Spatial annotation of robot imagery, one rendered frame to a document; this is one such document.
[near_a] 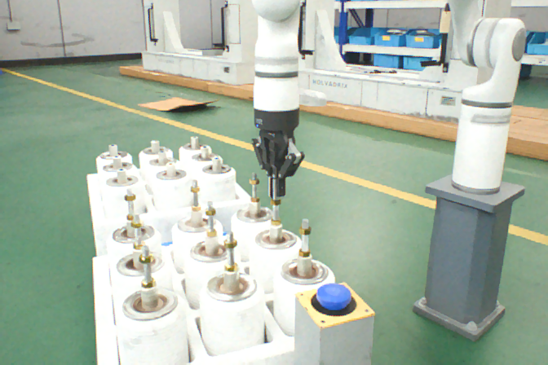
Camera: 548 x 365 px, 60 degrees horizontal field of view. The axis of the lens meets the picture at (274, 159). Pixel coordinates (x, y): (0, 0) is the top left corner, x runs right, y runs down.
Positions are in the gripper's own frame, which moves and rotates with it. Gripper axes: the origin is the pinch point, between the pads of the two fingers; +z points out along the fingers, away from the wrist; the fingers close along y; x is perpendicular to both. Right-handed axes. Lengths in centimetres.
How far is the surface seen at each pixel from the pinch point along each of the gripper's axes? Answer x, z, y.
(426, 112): 172, 24, -104
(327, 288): -11.0, 2.1, 26.7
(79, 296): -27, 35, -43
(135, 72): 117, 31, -434
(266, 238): -1.3, 10.0, -1.4
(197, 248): -13.5, 9.7, -4.2
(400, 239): 59, 35, -21
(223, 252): -10.3, 9.8, -1.0
